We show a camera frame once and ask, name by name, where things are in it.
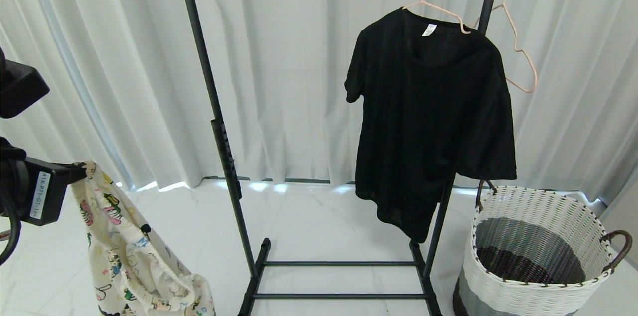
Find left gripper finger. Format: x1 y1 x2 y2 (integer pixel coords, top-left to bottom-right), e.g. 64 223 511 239
67 163 88 185

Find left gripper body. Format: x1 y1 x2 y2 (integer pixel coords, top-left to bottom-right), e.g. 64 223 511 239
0 137 71 227

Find cream printed shorts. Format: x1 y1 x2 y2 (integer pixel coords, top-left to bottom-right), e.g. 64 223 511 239
71 161 216 316

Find black t-shirt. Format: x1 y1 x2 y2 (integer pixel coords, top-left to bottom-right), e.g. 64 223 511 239
345 7 517 243

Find white laundry basket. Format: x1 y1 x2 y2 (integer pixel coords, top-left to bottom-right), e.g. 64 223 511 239
453 180 633 316

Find white curtain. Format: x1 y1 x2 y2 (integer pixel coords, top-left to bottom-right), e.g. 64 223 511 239
0 0 638 204

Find black cable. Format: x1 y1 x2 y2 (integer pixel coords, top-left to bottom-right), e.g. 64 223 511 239
0 191 23 267

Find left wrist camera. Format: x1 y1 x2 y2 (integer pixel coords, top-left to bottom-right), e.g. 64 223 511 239
0 47 50 119

